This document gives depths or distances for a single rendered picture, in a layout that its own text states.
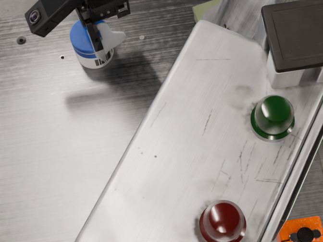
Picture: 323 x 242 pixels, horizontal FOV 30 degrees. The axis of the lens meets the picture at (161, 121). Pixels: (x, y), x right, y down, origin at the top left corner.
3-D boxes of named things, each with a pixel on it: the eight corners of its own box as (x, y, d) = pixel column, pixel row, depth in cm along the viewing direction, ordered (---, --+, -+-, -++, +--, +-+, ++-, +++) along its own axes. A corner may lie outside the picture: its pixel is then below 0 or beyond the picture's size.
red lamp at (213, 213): (191, 236, 34) (191, 227, 32) (211, 196, 34) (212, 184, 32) (233, 257, 33) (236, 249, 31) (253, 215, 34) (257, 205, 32)
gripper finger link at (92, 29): (106, 54, 101) (92, 13, 94) (98, 57, 101) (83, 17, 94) (98, 37, 104) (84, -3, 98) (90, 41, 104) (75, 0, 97)
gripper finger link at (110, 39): (134, 59, 106) (121, 19, 99) (103, 72, 105) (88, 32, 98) (128, 49, 108) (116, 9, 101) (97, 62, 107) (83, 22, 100)
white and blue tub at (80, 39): (84, 75, 111) (77, 56, 104) (71, 44, 113) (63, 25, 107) (119, 60, 111) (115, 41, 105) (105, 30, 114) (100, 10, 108)
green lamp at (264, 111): (242, 131, 36) (245, 116, 34) (260, 96, 37) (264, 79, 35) (283, 150, 35) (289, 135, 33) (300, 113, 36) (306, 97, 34)
